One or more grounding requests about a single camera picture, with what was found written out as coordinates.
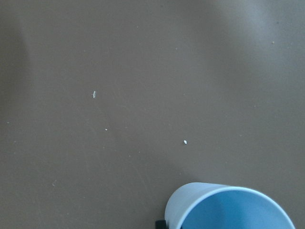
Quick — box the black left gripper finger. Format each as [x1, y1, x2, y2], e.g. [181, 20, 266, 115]
[155, 219, 166, 229]

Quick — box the blue cup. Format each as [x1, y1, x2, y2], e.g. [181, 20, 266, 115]
[164, 182, 295, 229]

